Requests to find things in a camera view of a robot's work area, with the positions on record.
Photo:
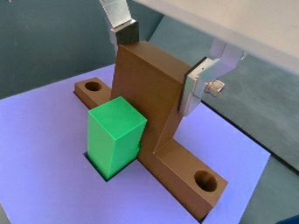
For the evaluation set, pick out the green U-shaped block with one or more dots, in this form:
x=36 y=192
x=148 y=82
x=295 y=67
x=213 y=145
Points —
x=115 y=130

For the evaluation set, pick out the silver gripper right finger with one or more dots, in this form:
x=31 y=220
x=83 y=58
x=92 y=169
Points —
x=202 y=78

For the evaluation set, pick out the purple base board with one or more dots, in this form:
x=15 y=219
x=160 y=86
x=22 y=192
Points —
x=51 y=187

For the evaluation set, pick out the blue cylinder peg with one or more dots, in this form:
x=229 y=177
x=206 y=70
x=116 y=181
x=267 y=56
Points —
x=291 y=220

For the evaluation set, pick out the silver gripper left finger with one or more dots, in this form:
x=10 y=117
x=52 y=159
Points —
x=123 y=28

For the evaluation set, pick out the brown T-shaped block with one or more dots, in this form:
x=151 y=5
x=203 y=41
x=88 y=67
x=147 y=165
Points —
x=148 y=79

